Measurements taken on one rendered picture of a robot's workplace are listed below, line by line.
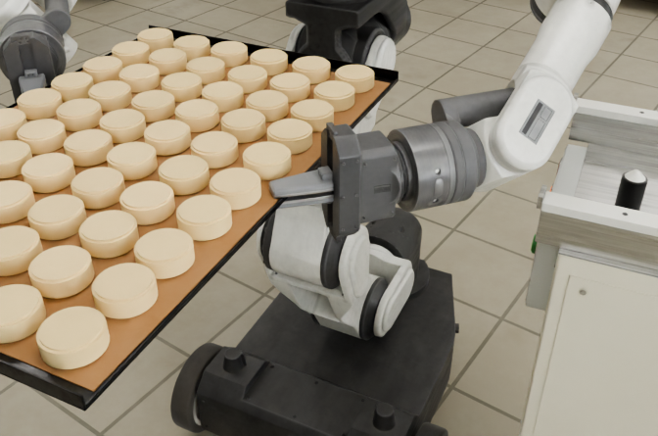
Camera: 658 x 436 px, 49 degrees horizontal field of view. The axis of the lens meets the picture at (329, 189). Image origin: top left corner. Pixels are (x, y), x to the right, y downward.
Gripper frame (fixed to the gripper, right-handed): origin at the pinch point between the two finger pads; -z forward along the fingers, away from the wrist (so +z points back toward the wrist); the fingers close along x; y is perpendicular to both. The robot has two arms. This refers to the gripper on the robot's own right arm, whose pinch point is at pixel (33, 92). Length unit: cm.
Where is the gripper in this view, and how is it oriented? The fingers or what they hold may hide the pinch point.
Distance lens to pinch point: 100.6
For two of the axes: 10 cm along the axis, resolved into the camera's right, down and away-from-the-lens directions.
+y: 9.4, -1.8, 2.8
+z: -3.3, -5.1, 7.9
